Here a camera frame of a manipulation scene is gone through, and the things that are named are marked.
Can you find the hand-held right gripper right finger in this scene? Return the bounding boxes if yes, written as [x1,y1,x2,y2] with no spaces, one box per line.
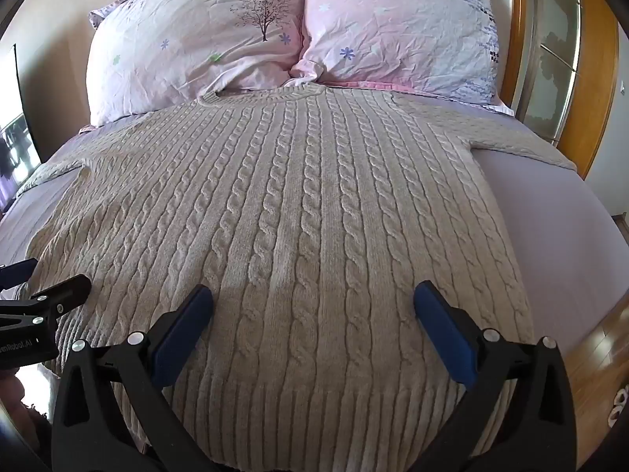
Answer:
[414,280,579,472]

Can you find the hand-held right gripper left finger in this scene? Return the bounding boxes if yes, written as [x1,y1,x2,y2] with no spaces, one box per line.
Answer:
[51,284,215,472]

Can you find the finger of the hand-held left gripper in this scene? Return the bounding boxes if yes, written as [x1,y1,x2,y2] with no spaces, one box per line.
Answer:
[0,274,92,325]
[0,258,38,292]

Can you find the beige cable-knit sweater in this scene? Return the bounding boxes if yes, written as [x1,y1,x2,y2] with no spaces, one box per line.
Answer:
[20,83,577,470]

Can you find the person's left hand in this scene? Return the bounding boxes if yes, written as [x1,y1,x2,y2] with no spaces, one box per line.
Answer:
[0,369,50,446]

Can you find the dark framed window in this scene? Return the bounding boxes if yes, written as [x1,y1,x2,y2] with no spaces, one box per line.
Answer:
[0,44,42,212]

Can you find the white slipper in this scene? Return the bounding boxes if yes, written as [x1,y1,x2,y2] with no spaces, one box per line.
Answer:
[607,386,629,426]

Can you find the pink pillow with tree print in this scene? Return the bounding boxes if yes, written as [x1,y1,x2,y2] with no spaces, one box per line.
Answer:
[85,0,308,127]

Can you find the wooden framed glass wardrobe door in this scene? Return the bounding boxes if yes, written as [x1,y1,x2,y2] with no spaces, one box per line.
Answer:
[508,0,620,180]

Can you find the wooden headboard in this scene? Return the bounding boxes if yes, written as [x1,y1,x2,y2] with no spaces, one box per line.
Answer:
[501,0,529,118]

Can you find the pink pillow with flower print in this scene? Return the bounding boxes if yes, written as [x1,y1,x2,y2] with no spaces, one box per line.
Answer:
[290,0,503,108]

